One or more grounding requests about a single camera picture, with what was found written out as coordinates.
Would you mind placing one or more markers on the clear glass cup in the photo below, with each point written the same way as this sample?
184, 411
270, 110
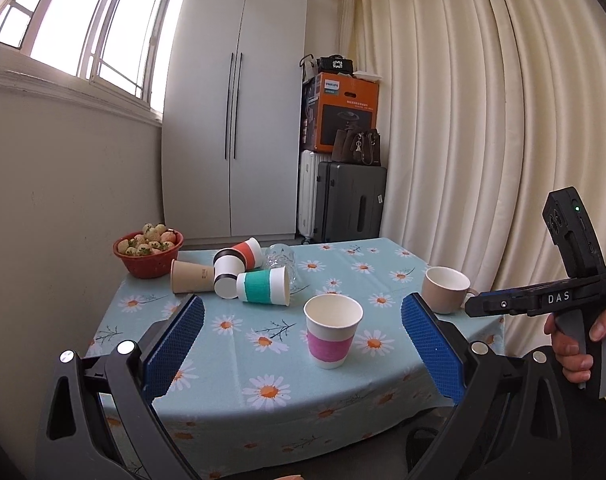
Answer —
282, 257

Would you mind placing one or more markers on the pink banded paper cup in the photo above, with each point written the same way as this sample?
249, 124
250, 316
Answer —
328, 350

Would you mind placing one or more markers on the cream curtain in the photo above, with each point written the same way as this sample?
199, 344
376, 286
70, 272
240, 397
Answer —
458, 135

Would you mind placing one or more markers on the black bag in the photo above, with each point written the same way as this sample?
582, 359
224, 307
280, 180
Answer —
335, 65

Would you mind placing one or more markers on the green banded paper cup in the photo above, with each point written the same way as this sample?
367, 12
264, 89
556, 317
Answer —
258, 286

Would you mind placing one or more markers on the pile of pale strawberries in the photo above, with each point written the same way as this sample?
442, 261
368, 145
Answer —
148, 240

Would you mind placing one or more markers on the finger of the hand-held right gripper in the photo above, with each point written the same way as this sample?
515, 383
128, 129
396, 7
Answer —
498, 302

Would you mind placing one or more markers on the brown paper cup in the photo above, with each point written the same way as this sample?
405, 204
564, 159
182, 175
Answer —
190, 276

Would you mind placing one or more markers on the white wardrobe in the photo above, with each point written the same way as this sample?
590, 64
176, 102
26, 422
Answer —
203, 135

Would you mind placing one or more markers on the orange cardboard box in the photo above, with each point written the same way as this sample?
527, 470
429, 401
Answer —
345, 110

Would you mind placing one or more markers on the white framed window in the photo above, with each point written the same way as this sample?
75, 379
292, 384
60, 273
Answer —
63, 15

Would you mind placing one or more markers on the blue daisy print tablecloth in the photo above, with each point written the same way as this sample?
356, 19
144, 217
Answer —
243, 360

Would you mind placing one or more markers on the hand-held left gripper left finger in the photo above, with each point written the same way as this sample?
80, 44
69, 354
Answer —
175, 345

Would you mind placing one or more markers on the dark grey suitcase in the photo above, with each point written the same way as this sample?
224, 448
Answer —
350, 200

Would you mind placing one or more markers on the brown handbag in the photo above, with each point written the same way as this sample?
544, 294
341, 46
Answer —
355, 147

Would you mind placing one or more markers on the red banded paper cup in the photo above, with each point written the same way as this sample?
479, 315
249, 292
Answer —
250, 252

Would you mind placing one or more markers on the white tray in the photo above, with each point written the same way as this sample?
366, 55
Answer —
369, 76

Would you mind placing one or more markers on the black banded paper cup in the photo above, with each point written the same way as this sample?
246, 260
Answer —
228, 272

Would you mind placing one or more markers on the red colander bowl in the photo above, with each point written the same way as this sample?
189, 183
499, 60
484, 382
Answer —
148, 266

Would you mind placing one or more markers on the white suitcase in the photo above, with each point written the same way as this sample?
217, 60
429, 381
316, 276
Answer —
308, 195

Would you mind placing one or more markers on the beige ceramic mug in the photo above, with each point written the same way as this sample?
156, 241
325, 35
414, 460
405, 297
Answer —
440, 295

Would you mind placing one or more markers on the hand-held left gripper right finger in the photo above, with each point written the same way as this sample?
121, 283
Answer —
433, 350

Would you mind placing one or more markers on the person's right hand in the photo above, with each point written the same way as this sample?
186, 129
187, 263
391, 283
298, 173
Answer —
573, 360

